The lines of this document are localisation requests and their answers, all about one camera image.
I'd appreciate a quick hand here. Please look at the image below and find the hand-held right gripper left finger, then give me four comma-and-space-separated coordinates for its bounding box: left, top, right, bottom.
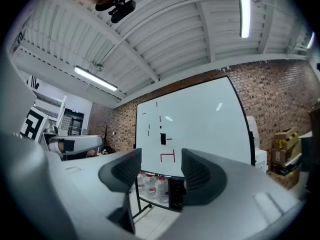
46, 148, 142, 238

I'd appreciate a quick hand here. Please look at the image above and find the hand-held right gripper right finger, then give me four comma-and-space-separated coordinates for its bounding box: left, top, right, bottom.
159, 148, 304, 240

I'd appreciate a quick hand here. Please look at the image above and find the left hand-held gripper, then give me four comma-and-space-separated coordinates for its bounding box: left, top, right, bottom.
19, 106, 105, 161

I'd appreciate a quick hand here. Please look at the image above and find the white rolling whiteboard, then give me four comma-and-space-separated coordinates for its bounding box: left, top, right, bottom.
129, 75, 257, 220

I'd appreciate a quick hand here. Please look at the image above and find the clear plastic water jug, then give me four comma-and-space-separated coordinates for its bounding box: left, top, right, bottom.
154, 176, 170, 204
144, 174, 158, 200
136, 172, 147, 196

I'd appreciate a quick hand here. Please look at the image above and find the black door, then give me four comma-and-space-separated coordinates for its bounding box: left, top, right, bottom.
63, 108, 85, 136

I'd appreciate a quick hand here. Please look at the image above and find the black bare tree decoration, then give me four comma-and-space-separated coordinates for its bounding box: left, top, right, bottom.
98, 124, 113, 150

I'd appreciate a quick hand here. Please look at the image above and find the black drawer cabinet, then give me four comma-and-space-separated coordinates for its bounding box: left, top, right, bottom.
168, 177, 186, 211

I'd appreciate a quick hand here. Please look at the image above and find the group of red tape strips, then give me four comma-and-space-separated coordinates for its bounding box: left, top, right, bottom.
141, 101, 176, 164

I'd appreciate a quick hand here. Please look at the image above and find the white metal rack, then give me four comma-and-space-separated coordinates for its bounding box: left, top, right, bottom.
34, 95, 68, 130

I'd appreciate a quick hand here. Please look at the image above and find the white low cabinet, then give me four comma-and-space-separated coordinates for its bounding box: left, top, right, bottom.
254, 148, 268, 175

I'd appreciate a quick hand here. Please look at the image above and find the white rounded appliance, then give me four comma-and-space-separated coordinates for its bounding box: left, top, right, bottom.
246, 115, 261, 151

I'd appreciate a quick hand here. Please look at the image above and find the long ceiling light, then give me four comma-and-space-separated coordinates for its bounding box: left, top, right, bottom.
74, 65, 118, 92
236, 0, 252, 39
306, 31, 315, 50

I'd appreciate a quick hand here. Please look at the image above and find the plain cardboard box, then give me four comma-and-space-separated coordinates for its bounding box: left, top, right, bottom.
271, 148, 287, 170

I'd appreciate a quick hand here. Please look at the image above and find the large cardboard box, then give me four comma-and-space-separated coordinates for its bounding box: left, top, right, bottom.
277, 168, 302, 190

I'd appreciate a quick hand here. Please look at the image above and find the cardboard box with yellow tape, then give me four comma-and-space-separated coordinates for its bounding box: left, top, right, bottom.
273, 126, 300, 151

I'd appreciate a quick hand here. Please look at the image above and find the dark brown cabinet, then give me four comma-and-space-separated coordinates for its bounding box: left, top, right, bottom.
299, 103, 320, 172

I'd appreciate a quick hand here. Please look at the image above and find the pile of black cables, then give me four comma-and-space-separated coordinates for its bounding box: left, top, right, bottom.
101, 145, 117, 155

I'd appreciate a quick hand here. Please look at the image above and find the black logo wall sign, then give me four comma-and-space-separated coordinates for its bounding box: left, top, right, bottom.
26, 75, 41, 90

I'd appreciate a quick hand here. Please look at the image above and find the black head-mounted camera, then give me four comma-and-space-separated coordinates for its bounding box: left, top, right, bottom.
94, 0, 138, 24

